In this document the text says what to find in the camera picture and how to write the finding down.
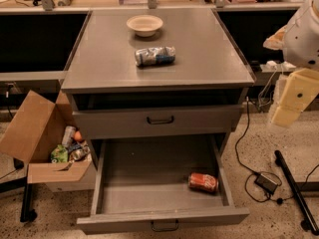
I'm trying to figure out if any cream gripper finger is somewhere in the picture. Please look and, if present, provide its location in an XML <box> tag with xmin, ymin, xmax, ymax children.
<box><xmin>263</xmin><ymin>26</ymin><xmax>286</xmax><ymax>50</ymax></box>
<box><xmin>270</xmin><ymin>69</ymin><xmax>319</xmax><ymax>127</ymax></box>

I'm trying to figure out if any red coke can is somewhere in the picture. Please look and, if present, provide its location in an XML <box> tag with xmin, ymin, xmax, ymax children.
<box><xmin>188</xmin><ymin>172</ymin><xmax>218</xmax><ymax>192</ymax></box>

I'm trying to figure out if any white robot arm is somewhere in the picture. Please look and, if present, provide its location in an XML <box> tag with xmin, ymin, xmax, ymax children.
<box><xmin>263</xmin><ymin>0</ymin><xmax>319</xmax><ymax>127</ymax></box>

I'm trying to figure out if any closed grey upper drawer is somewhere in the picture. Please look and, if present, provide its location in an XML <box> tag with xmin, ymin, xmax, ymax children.
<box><xmin>73</xmin><ymin>105</ymin><xmax>241</xmax><ymax>139</ymax></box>

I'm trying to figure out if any crushed blue white can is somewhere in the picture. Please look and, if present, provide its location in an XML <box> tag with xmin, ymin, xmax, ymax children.
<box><xmin>135</xmin><ymin>47</ymin><xmax>175</xmax><ymax>67</ymax></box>

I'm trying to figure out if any grey drawer cabinet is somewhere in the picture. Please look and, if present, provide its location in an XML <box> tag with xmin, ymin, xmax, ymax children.
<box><xmin>61</xmin><ymin>7</ymin><xmax>257</xmax><ymax>235</ymax></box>

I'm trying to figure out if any open grey middle drawer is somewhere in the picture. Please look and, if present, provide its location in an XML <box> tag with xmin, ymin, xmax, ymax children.
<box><xmin>77</xmin><ymin>135</ymin><xmax>249</xmax><ymax>235</ymax></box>

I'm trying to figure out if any silver can in box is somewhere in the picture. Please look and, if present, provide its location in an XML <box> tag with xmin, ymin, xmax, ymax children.
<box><xmin>62</xmin><ymin>125</ymin><xmax>76</xmax><ymax>147</ymax></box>

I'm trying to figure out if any white power strip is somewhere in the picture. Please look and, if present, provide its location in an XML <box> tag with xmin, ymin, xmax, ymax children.
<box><xmin>265</xmin><ymin>61</ymin><xmax>296</xmax><ymax>72</ymax></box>

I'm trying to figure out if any black power adapter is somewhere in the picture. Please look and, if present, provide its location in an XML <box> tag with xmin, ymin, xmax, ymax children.
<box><xmin>254</xmin><ymin>174</ymin><xmax>278</xmax><ymax>195</ymax></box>

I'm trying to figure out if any white bowl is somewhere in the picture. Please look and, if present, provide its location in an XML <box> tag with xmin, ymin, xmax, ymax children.
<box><xmin>127</xmin><ymin>15</ymin><xmax>163</xmax><ymax>37</ymax></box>

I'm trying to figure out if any black stand leg right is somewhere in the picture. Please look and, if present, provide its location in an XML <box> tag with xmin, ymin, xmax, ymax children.
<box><xmin>274</xmin><ymin>150</ymin><xmax>319</xmax><ymax>236</ymax></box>

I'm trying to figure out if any black stand leg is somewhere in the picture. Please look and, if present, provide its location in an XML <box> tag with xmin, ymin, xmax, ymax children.
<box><xmin>274</xmin><ymin>150</ymin><xmax>319</xmax><ymax>236</ymax></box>
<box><xmin>20</xmin><ymin>183</ymin><xmax>37</xmax><ymax>222</ymax></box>

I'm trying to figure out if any orange fruit in box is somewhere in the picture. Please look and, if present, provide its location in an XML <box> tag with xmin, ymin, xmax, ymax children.
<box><xmin>73</xmin><ymin>130</ymin><xmax>83</xmax><ymax>142</ymax></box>

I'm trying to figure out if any green snack bag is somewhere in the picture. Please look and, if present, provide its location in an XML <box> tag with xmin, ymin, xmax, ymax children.
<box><xmin>50</xmin><ymin>144</ymin><xmax>69</xmax><ymax>163</ymax></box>

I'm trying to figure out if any brown cardboard box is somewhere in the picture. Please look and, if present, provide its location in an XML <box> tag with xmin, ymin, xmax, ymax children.
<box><xmin>0</xmin><ymin>91</ymin><xmax>96</xmax><ymax>192</ymax></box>

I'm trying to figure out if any black stand leg left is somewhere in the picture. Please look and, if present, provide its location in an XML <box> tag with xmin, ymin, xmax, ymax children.
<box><xmin>20</xmin><ymin>183</ymin><xmax>37</xmax><ymax>222</ymax></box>

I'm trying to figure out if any black power cable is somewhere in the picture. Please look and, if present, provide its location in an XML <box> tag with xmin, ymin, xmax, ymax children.
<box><xmin>234</xmin><ymin>97</ymin><xmax>319</xmax><ymax>206</ymax></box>

